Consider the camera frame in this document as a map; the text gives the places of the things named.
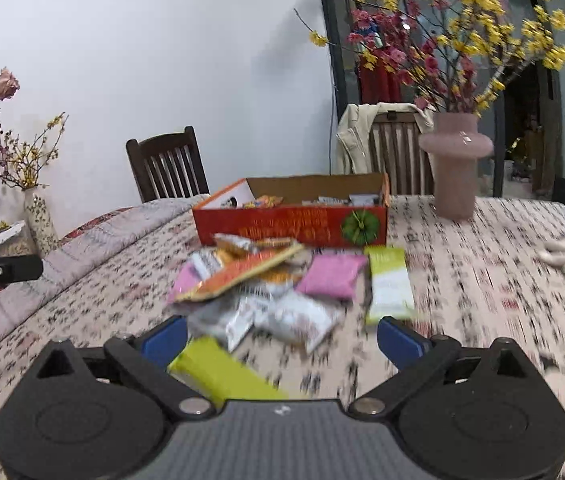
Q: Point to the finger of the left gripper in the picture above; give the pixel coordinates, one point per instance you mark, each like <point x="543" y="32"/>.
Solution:
<point x="2" y="269"/>

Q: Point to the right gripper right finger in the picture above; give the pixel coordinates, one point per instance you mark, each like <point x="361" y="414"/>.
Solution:
<point x="466" y="413"/>

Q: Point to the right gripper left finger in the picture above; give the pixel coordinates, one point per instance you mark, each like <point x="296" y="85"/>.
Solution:
<point x="98" y="413"/>

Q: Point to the lime green snack packet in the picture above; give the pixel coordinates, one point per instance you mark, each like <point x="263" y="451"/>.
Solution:
<point x="215" y="373"/>

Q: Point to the pink snack packet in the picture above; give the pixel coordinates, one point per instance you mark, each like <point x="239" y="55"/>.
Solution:
<point x="186" y="278"/>
<point x="332" y="276"/>

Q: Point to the silver oat crisp packet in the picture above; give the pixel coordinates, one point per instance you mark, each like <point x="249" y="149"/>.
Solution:
<point x="298" y="320"/>

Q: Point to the tissue box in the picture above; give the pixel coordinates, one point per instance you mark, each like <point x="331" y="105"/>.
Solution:
<point x="16" y="240"/>

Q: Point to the speckled ceramic vase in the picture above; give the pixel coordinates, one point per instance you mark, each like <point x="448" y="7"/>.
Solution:
<point x="39" y="222"/>

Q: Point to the patterned tablecloth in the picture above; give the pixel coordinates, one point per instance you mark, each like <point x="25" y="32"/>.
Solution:
<point x="473" y="281"/>

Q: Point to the green white snack packet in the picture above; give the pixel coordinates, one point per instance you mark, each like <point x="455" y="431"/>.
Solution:
<point x="391" y="293"/>

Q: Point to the silver snack packet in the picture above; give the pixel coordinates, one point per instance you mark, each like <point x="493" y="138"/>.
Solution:
<point x="227" y="319"/>

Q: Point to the orange snack packet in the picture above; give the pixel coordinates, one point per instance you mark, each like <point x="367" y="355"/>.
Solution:
<point x="237" y="272"/>

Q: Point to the dark wooden chair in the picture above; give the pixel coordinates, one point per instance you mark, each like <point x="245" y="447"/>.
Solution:
<point x="167" y="166"/>

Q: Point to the red cardboard snack box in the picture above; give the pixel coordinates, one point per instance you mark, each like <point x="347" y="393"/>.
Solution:
<point x="341" y="211"/>

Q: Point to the pink glass vase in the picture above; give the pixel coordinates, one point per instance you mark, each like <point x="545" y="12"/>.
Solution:
<point x="454" y="148"/>

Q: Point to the wooden chair with jacket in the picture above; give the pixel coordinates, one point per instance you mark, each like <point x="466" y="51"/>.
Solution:
<point x="395" y="150"/>

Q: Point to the beige jacket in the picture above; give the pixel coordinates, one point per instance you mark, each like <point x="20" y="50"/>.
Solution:
<point x="352" y="145"/>

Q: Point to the red hanging garment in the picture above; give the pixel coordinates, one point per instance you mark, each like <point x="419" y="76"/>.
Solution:
<point x="377" y="83"/>

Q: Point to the dark framed glass door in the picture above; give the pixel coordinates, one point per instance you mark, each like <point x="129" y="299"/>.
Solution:
<point x="512" y="80"/>

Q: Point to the yellow and pink flower branches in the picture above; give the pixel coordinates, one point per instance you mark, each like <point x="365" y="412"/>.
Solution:
<point x="462" y="30"/>

